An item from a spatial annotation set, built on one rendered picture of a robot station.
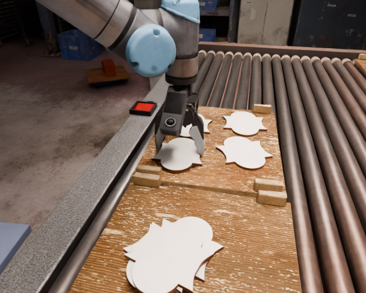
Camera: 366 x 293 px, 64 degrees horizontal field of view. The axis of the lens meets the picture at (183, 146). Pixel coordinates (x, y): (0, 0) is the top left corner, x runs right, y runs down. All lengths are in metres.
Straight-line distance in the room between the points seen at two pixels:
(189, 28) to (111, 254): 0.44
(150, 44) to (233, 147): 0.42
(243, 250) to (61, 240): 0.34
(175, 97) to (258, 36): 4.66
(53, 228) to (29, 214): 1.48
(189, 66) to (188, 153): 0.23
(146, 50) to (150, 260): 0.32
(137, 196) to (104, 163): 0.18
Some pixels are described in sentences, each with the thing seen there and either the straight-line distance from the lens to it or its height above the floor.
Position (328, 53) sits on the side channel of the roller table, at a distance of 1.78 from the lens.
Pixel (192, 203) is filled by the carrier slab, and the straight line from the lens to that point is 0.62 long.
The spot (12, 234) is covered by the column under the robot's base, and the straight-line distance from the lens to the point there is 0.75.
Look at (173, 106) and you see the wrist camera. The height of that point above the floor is 1.10.
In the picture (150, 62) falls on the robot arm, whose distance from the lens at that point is 0.45.
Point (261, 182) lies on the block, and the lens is 0.65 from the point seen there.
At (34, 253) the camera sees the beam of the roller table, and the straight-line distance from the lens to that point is 0.63.
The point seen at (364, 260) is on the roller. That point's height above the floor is 0.92.
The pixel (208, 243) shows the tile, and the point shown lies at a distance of 0.54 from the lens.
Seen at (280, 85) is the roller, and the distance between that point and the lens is 1.29.
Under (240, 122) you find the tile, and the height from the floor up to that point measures 0.94.
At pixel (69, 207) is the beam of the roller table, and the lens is 0.69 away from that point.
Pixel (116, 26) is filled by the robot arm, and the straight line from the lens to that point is 0.45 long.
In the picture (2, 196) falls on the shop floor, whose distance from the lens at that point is 2.35.
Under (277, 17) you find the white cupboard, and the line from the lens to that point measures 5.25.
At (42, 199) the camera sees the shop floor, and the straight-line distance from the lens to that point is 2.20.
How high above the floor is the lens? 1.37
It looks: 33 degrees down
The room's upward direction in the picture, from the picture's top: straight up
